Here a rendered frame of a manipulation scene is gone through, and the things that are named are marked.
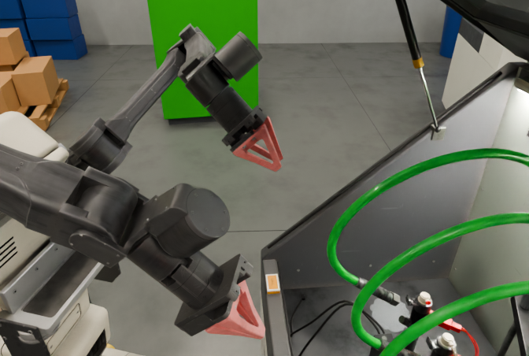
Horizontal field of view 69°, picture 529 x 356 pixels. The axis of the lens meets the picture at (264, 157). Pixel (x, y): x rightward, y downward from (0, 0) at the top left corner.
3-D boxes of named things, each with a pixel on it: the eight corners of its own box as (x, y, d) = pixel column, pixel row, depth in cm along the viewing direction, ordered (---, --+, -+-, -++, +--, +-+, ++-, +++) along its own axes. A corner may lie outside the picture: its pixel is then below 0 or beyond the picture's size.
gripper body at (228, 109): (264, 112, 70) (237, 80, 68) (258, 123, 60) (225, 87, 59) (238, 135, 71) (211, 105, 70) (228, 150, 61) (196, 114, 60)
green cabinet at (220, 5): (247, 90, 476) (244, -26, 411) (258, 120, 403) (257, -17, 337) (168, 95, 462) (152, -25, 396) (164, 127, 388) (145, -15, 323)
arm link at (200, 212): (97, 184, 46) (62, 243, 40) (149, 132, 40) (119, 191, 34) (178, 234, 51) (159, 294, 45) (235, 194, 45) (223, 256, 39)
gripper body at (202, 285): (240, 303, 43) (191, 262, 41) (183, 334, 48) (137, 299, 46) (251, 261, 49) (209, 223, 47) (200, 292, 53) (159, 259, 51)
